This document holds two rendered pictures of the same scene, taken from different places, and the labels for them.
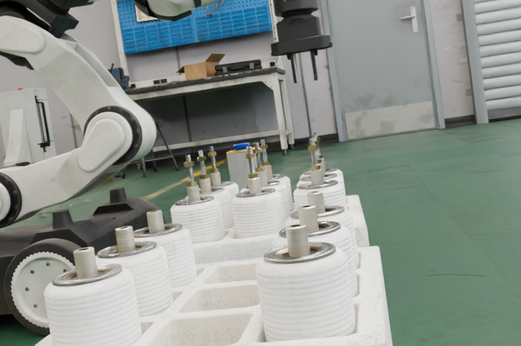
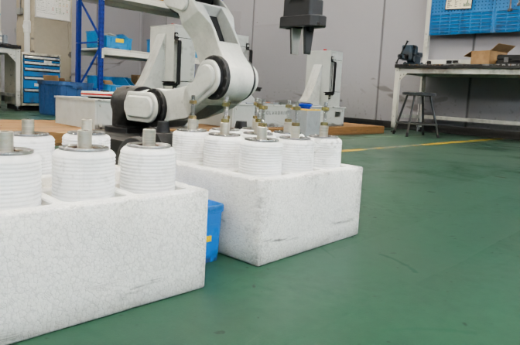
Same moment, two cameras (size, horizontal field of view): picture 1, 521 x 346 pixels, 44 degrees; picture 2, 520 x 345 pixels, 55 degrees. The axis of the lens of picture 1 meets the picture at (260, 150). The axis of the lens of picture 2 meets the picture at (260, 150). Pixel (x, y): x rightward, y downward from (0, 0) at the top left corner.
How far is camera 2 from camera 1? 0.78 m
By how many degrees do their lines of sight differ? 35
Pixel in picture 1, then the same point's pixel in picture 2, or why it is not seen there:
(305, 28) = (300, 6)
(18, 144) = (311, 90)
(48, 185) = (179, 104)
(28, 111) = (324, 66)
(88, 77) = (209, 32)
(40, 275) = not seen: hidden behind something
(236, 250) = (187, 172)
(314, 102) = not seen: outside the picture
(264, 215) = (215, 152)
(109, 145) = (204, 83)
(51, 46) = (191, 7)
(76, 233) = (159, 138)
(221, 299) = not seen: hidden behind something
